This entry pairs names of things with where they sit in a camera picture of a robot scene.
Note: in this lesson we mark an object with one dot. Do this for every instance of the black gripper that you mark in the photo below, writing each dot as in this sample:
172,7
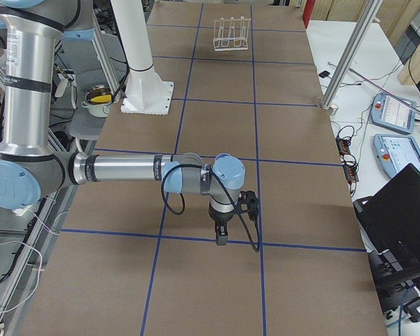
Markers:
219,219

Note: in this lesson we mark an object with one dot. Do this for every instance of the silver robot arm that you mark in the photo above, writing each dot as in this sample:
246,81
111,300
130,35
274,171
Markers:
30,170

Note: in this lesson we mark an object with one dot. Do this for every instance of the orange black usb hub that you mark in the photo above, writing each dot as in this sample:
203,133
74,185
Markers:
343,146

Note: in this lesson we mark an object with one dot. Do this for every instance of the black laptop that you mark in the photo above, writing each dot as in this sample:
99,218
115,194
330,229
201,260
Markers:
391,218

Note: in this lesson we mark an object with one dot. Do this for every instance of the grey office chair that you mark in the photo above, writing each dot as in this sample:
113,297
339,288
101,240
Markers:
85,126

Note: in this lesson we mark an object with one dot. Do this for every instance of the white pot with corn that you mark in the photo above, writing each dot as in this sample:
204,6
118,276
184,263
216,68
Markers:
97,101

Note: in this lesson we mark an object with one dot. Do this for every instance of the lower blue teach pendant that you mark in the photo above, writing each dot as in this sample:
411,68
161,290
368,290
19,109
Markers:
395,152

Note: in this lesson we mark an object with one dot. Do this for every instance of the blue teach pendant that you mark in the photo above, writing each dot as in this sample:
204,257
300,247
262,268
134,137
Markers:
395,152
388,112

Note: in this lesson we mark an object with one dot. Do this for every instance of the small black device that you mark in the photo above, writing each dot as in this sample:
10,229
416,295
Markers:
324,74

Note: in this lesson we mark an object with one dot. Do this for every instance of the upper blue teach pendant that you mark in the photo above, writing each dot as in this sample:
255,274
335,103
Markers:
388,112

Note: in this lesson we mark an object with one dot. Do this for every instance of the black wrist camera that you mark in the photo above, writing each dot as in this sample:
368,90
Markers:
248,202

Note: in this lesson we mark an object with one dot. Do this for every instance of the white central robot pedestal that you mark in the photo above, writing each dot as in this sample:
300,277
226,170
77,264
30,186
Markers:
146,92

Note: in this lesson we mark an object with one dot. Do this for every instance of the white wire cup rack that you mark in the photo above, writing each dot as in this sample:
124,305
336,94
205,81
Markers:
231,34

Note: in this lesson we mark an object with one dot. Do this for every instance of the green handled reacher grabber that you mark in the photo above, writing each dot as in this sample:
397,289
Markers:
403,102

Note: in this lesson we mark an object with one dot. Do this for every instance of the aluminium frame post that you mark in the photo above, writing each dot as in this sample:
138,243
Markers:
356,38

